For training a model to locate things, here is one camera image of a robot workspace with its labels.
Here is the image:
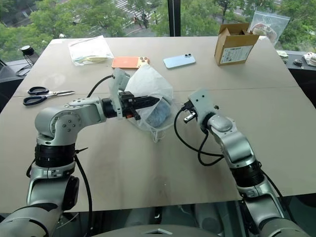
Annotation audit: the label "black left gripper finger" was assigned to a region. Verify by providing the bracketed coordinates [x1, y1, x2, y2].
[134, 96, 161, 103]
[134, 101, 159, 110]

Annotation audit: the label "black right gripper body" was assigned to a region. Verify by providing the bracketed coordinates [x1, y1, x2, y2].
[181, 100, 198, 124]

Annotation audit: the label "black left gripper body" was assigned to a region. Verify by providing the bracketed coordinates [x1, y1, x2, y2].
[118, 91, 142, 121]

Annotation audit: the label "blue towel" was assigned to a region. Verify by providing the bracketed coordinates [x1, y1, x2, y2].
[145, 99, 173, 128]

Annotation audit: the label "clear zip bag with papers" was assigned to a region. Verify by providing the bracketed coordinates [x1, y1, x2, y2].
[68, 35, 115, 67]

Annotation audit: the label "clear zip bag with items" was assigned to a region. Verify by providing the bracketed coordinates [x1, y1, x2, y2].
[248, 10, 290, 47]

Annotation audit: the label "orange smartphone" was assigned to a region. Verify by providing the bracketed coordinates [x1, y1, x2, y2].
[111, 56, 151, 70]

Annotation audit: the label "light blue smartphone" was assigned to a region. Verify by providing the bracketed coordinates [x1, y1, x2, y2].
[162, 52, 197, 70]

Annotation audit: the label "brown cardboard box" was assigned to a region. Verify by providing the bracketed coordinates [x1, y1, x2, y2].
[214, 23, 260, 67]

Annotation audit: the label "small white object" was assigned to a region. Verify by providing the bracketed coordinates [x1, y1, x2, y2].
[276, 49, 290, 64]

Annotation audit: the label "dark rounded robot torso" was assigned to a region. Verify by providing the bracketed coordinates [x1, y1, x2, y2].
[90, 223, 224, 237]

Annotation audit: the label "white crumpled cloth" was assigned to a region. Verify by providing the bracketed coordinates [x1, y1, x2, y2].
[302, 51, 316, 67]

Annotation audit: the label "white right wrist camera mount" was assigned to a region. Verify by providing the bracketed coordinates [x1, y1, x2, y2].
[187, 87, 218, 124]

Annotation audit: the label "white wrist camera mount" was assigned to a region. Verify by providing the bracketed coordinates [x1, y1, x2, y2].
[108, 68, 131, 120]
[187, 87, 218, 124]

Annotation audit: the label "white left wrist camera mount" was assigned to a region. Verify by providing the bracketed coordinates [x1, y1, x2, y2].
[108, 68, 131, 120]

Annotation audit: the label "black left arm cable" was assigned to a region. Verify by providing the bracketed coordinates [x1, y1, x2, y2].
[73, 75, 115, 232]

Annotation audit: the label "dark window frame post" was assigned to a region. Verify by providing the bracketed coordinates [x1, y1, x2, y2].
[167, 0, 182, 38]

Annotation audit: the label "black-handled scissors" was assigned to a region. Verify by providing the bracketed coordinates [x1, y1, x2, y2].
[22, 86, 76, 107]

